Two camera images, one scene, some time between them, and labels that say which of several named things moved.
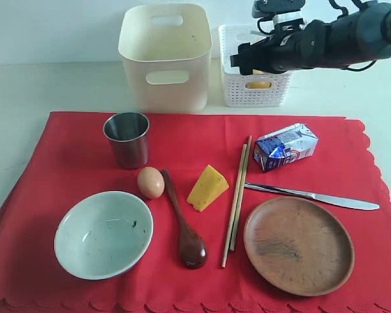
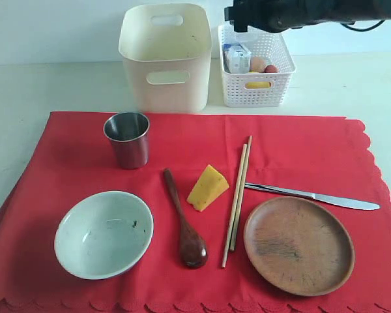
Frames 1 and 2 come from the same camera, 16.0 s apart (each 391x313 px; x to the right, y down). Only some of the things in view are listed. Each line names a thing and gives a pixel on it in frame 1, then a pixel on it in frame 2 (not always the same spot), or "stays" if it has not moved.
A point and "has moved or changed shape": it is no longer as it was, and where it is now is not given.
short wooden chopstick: x=240 y=195 stays
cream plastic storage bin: x=165 y=49 stays
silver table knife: x=328 y=199 stays
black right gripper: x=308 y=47 → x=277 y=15
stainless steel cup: x=128 y=133 stays
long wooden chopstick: x=234 y=208 stays
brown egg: x=150 y=182 has moved or changed shape
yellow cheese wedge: x=209 y=186 stays
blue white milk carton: x=290 y=143 → x=236 y=59
